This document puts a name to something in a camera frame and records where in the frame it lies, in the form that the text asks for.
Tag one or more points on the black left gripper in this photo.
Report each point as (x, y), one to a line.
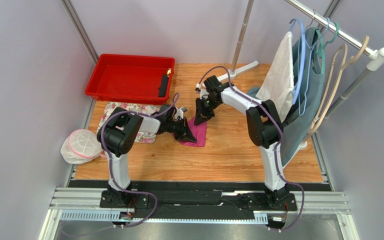
(185, 133)

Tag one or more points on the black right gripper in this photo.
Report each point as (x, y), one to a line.
(205, 103)

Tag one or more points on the magenta paper napkin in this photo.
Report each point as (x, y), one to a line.
(199, 132)

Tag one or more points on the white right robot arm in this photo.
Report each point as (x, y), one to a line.
(265, 130)

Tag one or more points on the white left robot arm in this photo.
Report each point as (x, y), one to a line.
(117, 136)

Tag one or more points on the floral cloth mat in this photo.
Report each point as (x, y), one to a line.
(148, 109)

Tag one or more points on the black object in tray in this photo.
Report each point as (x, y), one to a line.
(162, 90)

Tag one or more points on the red plastic tray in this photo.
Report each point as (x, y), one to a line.
(129, 79)

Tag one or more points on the white towel on hanger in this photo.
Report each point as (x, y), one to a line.
(278, 84)

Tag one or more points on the blue clothes hanger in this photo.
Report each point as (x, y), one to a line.
(306, 68)

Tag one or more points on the white mesh laundry bag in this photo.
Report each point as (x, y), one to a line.
(81, 147)

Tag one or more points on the teal garment on hanger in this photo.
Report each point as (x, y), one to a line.
(297, 127)

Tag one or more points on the green clothes hanger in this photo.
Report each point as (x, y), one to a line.
(321, 45)

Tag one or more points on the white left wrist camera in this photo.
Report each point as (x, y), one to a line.
(179, 112)

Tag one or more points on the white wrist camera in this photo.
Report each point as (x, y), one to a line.
(179, 112)
(201, 90)

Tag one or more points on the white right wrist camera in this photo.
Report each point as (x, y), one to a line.
(201, 90)

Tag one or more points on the black table edge rail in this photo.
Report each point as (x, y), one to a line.
(193, 202)

